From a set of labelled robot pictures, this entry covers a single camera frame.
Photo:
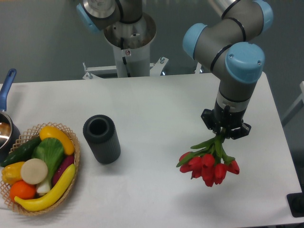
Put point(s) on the green bok choy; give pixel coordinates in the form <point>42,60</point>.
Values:
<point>51,152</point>

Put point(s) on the yellow bell pepper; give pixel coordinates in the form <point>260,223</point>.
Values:
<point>12,173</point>

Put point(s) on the orange fruit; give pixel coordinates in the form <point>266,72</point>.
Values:
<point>22,190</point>

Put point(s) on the red tulip bouquet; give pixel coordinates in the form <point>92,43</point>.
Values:
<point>209,161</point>

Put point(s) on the black device at table edge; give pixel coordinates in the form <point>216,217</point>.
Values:
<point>296,204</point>

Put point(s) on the yellow squash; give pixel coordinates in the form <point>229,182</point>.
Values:
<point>53,132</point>

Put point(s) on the white frame at right edge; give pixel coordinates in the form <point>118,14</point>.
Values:
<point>294,108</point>

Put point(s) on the yellow banana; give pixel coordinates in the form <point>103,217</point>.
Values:
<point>53,195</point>

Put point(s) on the green cucumber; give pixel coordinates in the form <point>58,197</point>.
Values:
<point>22,153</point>

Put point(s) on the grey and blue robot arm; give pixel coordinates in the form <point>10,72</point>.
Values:
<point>224,49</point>

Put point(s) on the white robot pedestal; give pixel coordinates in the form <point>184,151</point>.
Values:
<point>131,47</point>

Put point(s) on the dark grey ribbed vase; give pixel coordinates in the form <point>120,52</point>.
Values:
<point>101,136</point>

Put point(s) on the blue handled saucepan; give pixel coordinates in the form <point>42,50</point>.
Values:
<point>9,132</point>

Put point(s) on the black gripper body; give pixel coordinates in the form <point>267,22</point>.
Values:
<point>224,118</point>

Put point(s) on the woven wicker basket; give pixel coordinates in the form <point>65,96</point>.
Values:
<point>23,138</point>

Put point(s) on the purple sweet potato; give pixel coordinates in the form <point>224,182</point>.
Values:
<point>64,164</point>

